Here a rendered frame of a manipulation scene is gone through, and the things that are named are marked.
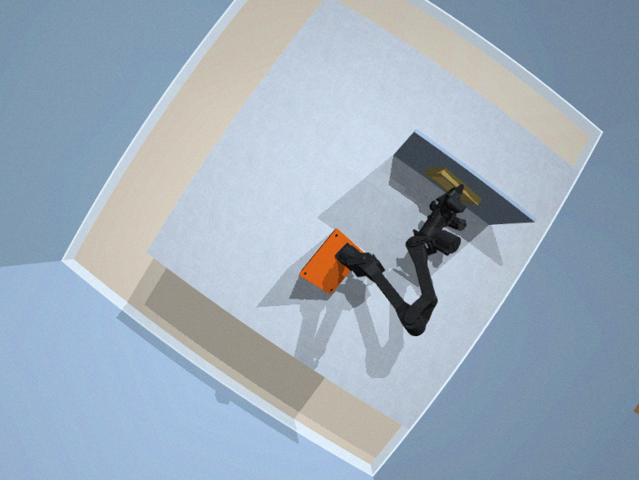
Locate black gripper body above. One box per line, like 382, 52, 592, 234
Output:
427, 196, 466, 229

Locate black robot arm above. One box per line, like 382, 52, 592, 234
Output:
335, 213, 467, 336

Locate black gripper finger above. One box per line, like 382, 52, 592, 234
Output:
436, 187, 456, 202
445, 184, 464, 201

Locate gold picture frame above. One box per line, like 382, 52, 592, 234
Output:
424, 167, 482, 205

